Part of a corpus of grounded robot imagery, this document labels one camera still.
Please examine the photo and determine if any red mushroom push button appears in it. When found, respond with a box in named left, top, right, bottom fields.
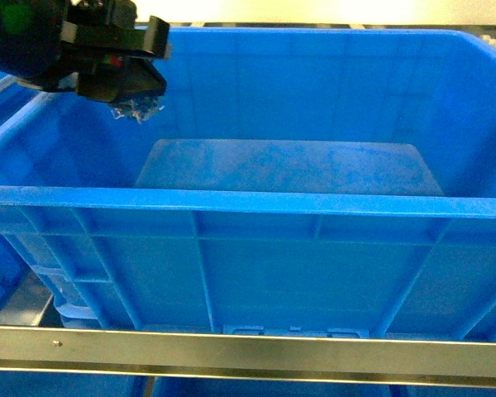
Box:
left=108, top=58, right=167, bottom=123

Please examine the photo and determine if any large blue plastic crate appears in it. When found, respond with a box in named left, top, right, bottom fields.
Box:
left=0, top=26, right=496, bottom=342

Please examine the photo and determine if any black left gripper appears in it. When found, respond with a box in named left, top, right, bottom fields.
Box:
left=0, top=1, right=170, bottom=103

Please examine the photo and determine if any lower blue plastic crate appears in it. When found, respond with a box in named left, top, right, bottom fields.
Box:
left=0, top=371, right=147, bottom=396

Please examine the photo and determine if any lower right blue crate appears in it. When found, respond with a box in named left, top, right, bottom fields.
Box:
left=152, top=377, right=496, bottom=397

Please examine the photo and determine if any left blue plastic crate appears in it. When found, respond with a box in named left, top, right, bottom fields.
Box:
left=0, top=65, right=42, bottom=324

